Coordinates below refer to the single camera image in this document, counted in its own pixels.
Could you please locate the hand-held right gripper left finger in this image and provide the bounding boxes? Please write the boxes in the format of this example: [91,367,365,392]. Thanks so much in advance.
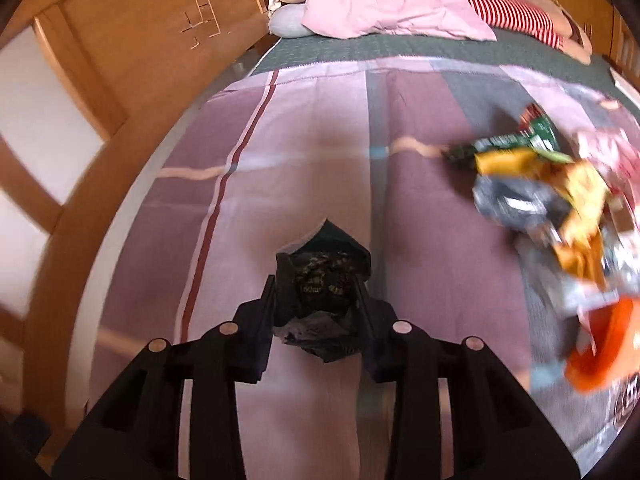
[52,274,278,480]

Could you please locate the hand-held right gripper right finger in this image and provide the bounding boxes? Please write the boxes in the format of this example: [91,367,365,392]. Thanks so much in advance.
[352,276,581,480]

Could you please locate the black wrapper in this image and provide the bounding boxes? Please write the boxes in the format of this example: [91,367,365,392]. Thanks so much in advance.
[272,218,373,363]

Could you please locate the pink patchwork blanket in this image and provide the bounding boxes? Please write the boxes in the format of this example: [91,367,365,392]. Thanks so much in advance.
[90,55,640,480]

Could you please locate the grey snack wrapper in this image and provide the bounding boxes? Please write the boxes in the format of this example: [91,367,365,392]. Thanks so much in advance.
[472,175,571,233]

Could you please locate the silver foil wrapper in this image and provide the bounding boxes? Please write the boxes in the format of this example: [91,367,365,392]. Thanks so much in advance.
[517,232,640,311]

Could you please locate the dark green wrapper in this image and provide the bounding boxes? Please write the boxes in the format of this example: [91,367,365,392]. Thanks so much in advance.
[442,132,538,171]

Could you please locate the orange snack wrapper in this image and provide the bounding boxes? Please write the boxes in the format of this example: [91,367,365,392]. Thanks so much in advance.
[565,297,640,393]

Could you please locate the yellow snack wrapper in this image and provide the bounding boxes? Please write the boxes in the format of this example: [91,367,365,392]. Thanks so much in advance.
[474,149,611,281]

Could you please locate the dark green bed sheet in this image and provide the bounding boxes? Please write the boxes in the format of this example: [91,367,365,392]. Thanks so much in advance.
[250,27,626,93]

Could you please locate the pink snack wrapper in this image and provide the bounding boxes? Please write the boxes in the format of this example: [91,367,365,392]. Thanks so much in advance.
[575,127,640,196]

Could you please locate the grey pillow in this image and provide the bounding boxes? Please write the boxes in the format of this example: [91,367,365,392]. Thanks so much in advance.
[268,4,313,38]

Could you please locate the wooden door with glass panes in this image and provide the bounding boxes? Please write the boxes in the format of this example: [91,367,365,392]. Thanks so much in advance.
[0,0,273,461]

